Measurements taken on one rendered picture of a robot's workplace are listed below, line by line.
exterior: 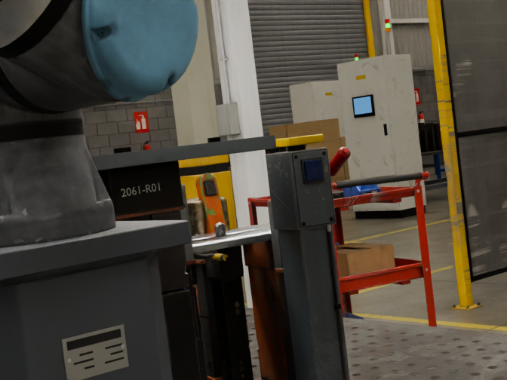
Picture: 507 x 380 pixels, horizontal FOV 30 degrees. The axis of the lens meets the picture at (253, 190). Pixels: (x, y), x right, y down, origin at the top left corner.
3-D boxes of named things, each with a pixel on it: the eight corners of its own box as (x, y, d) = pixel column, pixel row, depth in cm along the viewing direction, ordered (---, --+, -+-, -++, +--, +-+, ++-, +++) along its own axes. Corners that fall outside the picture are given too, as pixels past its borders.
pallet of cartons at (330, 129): (364, 199, 1526) (355, 116, 1519) (331, 206, 1472) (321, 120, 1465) (311, 201, 1615) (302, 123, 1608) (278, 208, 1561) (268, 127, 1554)
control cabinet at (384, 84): (351, 219, 1216) (330, 29, 1203) (380, 213, 1250) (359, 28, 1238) (399, 219, 1155) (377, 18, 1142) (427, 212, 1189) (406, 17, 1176)
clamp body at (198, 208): (223, 367, 198) (203, 195, 196) (259, 378, 186) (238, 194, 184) (178, 378, 193) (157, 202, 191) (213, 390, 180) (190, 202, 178)
